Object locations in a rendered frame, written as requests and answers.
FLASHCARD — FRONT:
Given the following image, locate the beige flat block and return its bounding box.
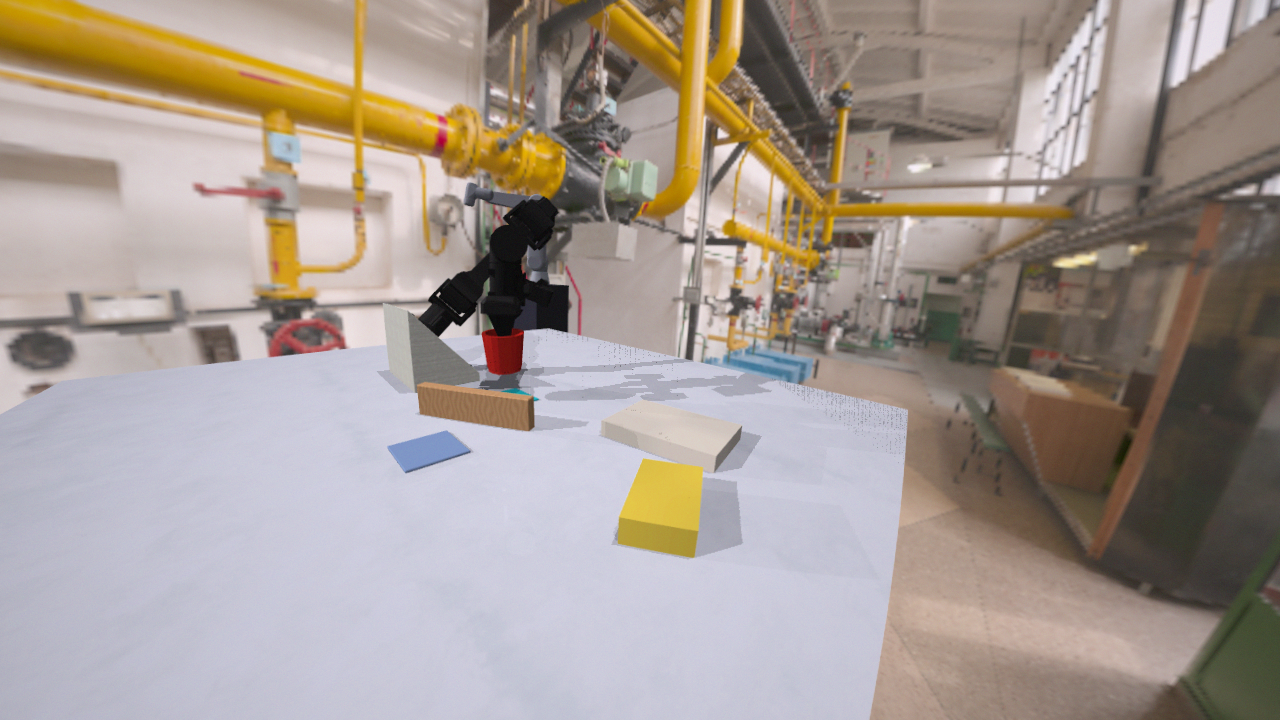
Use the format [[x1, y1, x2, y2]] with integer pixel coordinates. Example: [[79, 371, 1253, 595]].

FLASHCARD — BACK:
[[602, 400, 742, 473]]

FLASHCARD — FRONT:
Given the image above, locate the yellow rectangular block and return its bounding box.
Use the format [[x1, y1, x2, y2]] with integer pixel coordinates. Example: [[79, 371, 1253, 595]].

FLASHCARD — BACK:
[[618, 459, 703, 559]]

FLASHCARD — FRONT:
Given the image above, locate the red cup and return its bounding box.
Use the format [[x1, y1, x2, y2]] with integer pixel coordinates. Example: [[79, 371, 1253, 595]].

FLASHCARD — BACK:
[[483, 329, 524, 375]]

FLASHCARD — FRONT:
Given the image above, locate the light brown wooden beam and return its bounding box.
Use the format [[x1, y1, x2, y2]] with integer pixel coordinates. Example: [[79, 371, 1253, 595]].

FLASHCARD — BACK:
[[417, 382, 535, 430]]

